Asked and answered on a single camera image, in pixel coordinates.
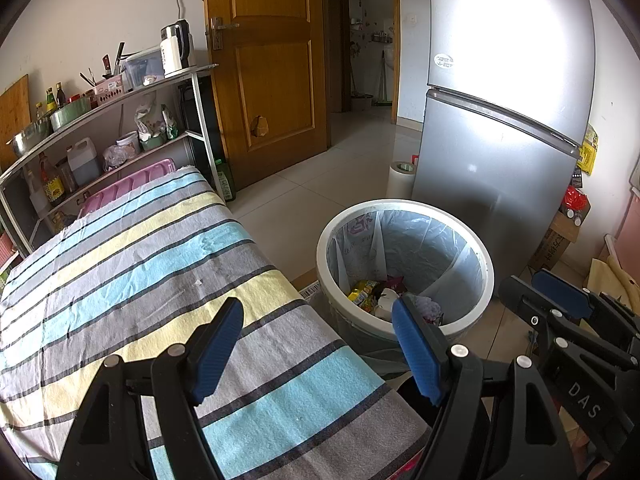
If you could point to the yellow label oil bottle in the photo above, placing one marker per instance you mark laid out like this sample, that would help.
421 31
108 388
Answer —
54 185

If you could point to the yellow paper tag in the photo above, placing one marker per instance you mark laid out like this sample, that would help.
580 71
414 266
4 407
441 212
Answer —
589 152

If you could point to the white plastic jug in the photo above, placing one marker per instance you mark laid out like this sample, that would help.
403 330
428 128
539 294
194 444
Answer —
84 162

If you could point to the green bowl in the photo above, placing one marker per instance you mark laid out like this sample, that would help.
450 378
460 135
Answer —
152 142

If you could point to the cardboard box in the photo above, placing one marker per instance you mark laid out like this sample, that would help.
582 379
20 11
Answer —
555 250

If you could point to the steel basin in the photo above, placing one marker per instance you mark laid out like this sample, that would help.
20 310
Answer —
30 137

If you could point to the silver refrigerator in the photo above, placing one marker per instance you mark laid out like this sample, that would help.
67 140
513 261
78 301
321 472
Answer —
500 135

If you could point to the kitchen cleaver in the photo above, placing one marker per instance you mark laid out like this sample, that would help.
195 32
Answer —
107 66

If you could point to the clear plastic bag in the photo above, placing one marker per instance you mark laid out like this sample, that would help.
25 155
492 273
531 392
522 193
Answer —
115 159

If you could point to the pink utensil basket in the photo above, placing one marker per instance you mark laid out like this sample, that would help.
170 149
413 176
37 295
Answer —
109 91

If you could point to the striped bed sheet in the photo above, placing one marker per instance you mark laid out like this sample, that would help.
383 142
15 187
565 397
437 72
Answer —
175 285

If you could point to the clear plastic bottle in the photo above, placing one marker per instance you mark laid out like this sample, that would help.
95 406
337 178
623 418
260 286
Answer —
36 197

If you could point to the wooden door frame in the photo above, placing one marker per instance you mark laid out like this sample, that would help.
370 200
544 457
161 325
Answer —
336 35

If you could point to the white electric kettle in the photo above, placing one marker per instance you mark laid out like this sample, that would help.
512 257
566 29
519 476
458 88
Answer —
175 50

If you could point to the bamboo cutting board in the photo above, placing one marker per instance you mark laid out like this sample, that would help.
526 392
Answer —
15 110

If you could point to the pink plastic basket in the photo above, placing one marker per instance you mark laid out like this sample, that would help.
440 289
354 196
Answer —
130 185

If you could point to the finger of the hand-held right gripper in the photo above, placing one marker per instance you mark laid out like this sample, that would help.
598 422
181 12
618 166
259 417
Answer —
560 292
520 297

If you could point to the clear storage box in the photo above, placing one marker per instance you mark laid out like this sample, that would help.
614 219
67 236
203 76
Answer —
142 67

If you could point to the green detergent bottle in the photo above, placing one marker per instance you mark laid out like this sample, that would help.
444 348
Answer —
225 182

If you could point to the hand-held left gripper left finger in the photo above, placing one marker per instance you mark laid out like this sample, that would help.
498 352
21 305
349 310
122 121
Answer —
215 345

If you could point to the pink board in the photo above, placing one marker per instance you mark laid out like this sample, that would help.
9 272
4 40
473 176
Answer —
631 230

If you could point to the metal shelf rack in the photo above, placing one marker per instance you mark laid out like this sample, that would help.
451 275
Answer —
200 110

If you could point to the white plastic bag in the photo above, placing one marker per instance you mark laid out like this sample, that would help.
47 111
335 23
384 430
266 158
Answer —
147 122

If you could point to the wooden door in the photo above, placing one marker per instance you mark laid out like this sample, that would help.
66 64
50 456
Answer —
270 85

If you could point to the white round waste bin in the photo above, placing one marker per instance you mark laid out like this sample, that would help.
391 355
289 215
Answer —
325 290

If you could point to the small seasoning bottle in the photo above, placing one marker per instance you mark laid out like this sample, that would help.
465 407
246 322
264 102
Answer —
39 112

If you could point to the white paper roll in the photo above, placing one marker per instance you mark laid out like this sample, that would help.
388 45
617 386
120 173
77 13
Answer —
400 182

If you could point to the green food packet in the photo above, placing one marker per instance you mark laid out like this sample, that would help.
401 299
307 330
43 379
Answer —
170 122

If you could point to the small pink basket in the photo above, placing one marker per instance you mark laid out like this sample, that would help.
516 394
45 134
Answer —
6 250

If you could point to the dark sauce bottle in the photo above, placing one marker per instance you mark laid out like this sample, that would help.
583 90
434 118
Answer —
60 96

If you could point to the green glass bottle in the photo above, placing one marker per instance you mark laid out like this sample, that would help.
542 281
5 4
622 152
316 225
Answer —
50 101

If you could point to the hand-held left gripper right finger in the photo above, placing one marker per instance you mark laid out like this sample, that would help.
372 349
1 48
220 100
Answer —
417 350

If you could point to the beige cloth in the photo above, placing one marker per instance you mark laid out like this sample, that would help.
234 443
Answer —
612 280

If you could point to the green basin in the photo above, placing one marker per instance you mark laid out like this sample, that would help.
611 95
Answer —
70 115

